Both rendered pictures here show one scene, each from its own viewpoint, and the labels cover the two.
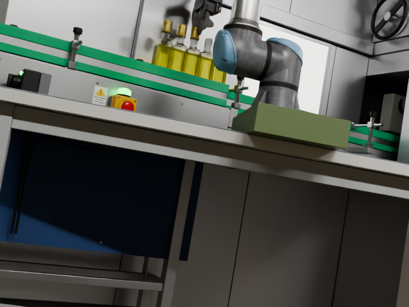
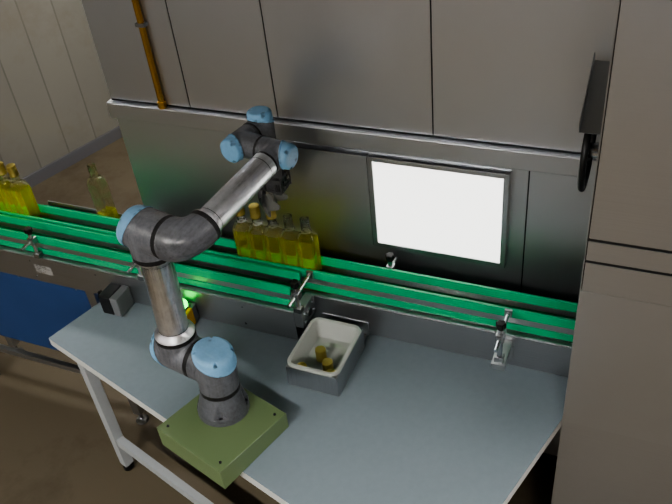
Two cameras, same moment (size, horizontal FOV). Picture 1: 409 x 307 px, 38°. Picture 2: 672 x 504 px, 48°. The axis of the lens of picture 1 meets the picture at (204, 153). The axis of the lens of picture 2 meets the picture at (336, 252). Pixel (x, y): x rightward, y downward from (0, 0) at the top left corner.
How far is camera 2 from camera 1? 2.78 m
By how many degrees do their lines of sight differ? 65
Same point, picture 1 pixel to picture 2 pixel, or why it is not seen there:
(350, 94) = (568, 232)
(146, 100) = (210, 303)
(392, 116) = not seen: hidden behind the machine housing
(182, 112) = (245, 313)
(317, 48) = (483, 182)
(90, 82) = not seen: hidden behind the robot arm
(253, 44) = (169, 358)
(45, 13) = (162, 177)
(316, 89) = (492, 233)
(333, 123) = (208, 467)
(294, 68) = (208, 385)
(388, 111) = not seen: hidden behind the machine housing
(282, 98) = (203, 408)
